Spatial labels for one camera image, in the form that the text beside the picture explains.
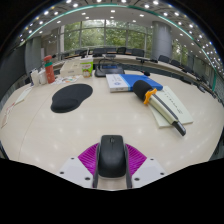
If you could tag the paper cup with straw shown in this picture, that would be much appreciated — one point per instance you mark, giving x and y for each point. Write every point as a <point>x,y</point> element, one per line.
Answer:
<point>87,68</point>

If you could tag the black computer mouse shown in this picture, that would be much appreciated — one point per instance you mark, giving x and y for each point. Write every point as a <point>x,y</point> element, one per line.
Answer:
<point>112,156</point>

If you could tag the red bottle with green band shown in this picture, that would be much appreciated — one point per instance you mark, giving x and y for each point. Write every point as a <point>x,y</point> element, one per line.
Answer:
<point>49,71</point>

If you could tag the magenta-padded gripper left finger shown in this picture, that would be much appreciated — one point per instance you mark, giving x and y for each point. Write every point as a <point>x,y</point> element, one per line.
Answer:
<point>87,159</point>

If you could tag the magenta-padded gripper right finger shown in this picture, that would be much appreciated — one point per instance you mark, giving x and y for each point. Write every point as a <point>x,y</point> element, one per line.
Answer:
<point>136,159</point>

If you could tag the black desk microphone unit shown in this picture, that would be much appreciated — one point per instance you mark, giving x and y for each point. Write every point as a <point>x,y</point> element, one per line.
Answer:
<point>146,60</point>

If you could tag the white paper leaflet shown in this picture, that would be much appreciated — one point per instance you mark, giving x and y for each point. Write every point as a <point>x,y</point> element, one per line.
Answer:
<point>23,95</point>

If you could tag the black mouse pad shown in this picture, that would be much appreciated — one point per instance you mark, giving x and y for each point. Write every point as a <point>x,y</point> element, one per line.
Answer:
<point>71,97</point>

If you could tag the row of dark chairs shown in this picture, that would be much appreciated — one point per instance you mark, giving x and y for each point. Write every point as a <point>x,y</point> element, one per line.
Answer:
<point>99,51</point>

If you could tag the pale green paper booklet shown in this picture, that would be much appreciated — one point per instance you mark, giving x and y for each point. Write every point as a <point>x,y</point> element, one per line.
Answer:
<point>178,106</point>

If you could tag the red and white leaflet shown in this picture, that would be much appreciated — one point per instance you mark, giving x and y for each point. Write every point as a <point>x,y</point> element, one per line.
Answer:
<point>6,115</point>

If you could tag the blue and white book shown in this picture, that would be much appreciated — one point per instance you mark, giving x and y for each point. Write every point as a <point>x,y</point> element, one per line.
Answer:
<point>120,82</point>

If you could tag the round ceiling lights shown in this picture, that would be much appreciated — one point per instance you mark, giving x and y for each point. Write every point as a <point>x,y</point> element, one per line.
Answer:
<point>75,5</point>

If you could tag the black gooseneck microphone console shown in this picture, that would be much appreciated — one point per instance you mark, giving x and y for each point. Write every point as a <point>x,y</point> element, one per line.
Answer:
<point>108,70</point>

